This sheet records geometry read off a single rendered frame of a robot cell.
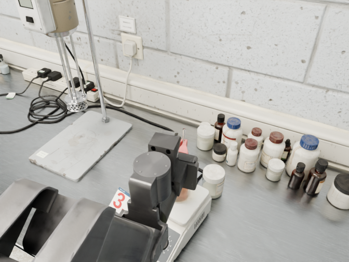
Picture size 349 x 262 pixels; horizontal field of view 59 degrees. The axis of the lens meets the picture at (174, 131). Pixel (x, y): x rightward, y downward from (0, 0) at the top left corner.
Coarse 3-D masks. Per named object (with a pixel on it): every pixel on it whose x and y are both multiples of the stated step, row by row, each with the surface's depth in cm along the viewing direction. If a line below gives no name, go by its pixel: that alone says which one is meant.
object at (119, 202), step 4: (120, 192) 82; (116, 196) 82; (120, 196) 82; (124, 196) 81; (116, 200) 82; (120, 200) 81; (124, 200) 81; (112, 204) 82; (116, 204) 82; (120, 204) 81; (124, 204) 81; (116, 208) 81; (120, 208) 81; (124, 208) 80
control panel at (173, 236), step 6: (168, 228) 70; (168, 234) 70; (174, 234) 69; (180, 234) 69; (168, 240) 69; (174, 240) 69; (168, 246) 68; (162, 252) 68; (168, 252) 68; (162, 258) 68
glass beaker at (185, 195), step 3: (183, 189) 70; (186, 189) 70; (183, 192) 70; (186, 192) 71; (189, 192) 72; (180, 195) 71; (183, 195) 71; (186, 195) 72; (189, 195) 73; (177, 198) 71; (180, 198) 71; (183, 198) 72; (186, 198) 72; (189, 198) 74; (177, 201) 72; (180, 201) 72; (183, 201) 72; (186, 201) 73
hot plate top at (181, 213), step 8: (192, 192) 75; (200, 192) 75; (208, 192) 75; (192, 200) 73; (200, 200) 73; (176, 208) 72; (184, 208) 72; (192, 208) 72; (176, 216) 70; (184, 216) 70; (192, 216) 71; (184, 224) 69
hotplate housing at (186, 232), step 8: (208, 200) 76; (200, 208) 74; (208, 208) 78; (200, 216) 74; (168, 224) 71; (176, 224) 70; (192, 224) 71; (184, 232) 69; (192, 232) 74; (184, 240) 70; (176, 248) 68; (176, 256) 70
